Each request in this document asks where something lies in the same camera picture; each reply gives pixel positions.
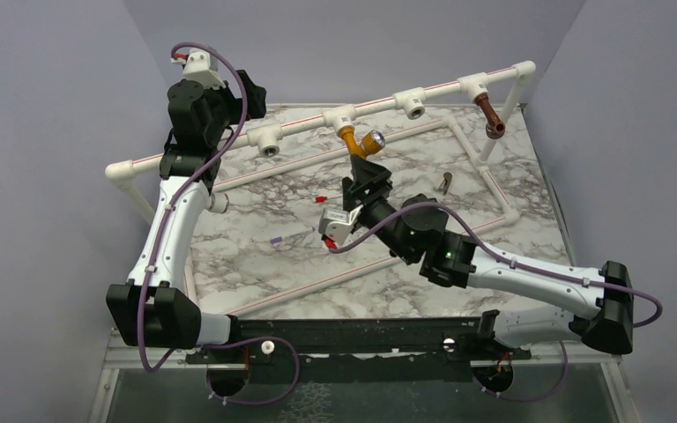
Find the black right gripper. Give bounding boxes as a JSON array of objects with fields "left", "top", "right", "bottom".
[{"left": 343, "top": 152, "right": 416, "bottom": 263}]

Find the white PVC pipe frame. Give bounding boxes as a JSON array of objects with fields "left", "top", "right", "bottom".
[{"left": 104, "top": 60, "right": 537, "bottom": 319}]

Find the orange water faucet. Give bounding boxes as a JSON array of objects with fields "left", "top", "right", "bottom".
[{"left": 337, "top": 125, "right": 386, "bottom": 159}]

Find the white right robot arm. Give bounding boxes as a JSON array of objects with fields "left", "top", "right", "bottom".
[{"left": 342, "top": 154, "right": 636, "bottom": 359}]

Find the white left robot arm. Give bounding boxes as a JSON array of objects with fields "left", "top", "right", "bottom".
[{"left": 106, "top": 70, "right": 266, "bottom": 362}]

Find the brown water faucet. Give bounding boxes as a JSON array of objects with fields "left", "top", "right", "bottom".
[{"left": 473, "top": 93, "right": 506, "bottom": 140}]

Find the red capped white stick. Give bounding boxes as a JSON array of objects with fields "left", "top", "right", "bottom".
[{"left": 315, "top": 196, "right": 340, "bottom": 204}]

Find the purple capped white stick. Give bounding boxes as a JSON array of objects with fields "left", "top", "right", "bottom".
[{"left": 269, "top": 227, "right": 315, "bottom": 244}]

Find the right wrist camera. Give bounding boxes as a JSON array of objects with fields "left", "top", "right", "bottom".
[{"left": 317, "top": 206, "right": 361, "bottom": 249}]

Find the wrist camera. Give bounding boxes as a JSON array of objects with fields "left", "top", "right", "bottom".
[
  {"left": 317, "top": 206, "right": 361, "bottom": 249},
  {"left": 170, "top": 48, "right": 227, "bottom": 89}
]

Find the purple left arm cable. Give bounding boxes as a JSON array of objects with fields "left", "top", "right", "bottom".
[{"left": 137, "top": 41, "right": 250, "bottom": 374}]

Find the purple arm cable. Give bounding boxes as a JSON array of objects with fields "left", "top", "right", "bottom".
[
  {"left": 137, "top": 41, "right": 250, "bottom": 374},
  {"left": 327, "top": 201, "right": 665, "bottom": 330}
]

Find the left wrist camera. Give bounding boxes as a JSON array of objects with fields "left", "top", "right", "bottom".
[{"left": 170, "top": 48, "right": 227, "bottom": 89}]

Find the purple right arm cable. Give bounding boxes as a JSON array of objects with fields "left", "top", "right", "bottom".
[{"left": 327, "top": 201, "right": 665, "bottom": 330}]

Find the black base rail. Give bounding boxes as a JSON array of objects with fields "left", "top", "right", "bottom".
[{"left": 185, "top": 312, "right": 531, "bottom": 384}]

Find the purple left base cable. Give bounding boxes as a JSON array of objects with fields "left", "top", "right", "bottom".
[{"left": 205, "top": 337, "right": 303, "bottom": 409}]

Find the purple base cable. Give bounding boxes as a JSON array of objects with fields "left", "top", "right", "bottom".
[
  {"left": 471, "top": 341, "right": 569, "bottom": 404},
  {"left": 205, "top": 337, "right": 303, "bottom": 409}
]

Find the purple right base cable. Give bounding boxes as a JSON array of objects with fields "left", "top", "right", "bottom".
[{"left": 471, "top": 341, "right": 569, "bottom": 404}]

